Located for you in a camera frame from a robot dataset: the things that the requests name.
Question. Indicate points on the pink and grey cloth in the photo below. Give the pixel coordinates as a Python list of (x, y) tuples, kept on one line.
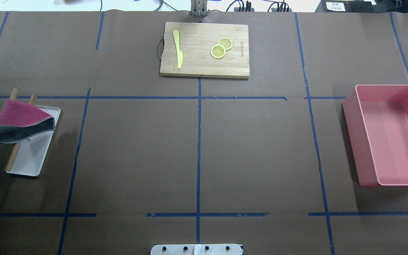
[(20, 121)]

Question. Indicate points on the wooden stick right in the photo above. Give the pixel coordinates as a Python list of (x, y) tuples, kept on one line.
[(16, 146)]

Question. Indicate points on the white rectangular tray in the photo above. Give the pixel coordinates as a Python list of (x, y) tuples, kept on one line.
[(34, 141)]

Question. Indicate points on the yellow plastic knife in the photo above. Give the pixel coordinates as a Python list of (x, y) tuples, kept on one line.
[(179, 53)]

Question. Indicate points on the bamboo cutting board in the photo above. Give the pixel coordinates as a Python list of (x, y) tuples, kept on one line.
[(196, 40)]

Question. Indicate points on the lemon slice front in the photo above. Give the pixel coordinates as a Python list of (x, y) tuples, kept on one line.
[(217, 51)]

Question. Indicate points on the pink plastic bin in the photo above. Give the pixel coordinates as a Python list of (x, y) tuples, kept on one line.
[(377, 123)]

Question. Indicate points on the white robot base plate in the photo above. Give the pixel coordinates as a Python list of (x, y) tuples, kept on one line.
[(197, 249)]

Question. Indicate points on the metal frame post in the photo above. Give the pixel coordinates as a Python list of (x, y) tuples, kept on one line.
[(199, 8)]

